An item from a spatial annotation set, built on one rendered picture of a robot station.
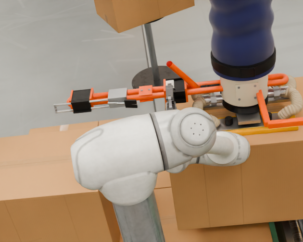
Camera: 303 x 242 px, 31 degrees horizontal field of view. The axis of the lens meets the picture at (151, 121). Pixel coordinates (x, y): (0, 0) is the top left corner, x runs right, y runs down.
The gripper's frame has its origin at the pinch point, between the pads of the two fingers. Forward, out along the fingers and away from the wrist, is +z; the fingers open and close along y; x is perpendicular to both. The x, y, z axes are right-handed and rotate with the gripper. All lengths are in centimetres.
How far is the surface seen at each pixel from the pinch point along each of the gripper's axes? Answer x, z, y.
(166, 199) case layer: -10, 11, 66
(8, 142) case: -73, 14, 26
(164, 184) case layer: -11, 21, 66
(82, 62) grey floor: -85, 242, 122
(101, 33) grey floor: -73, 292, 122
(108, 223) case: -31, -20, 45
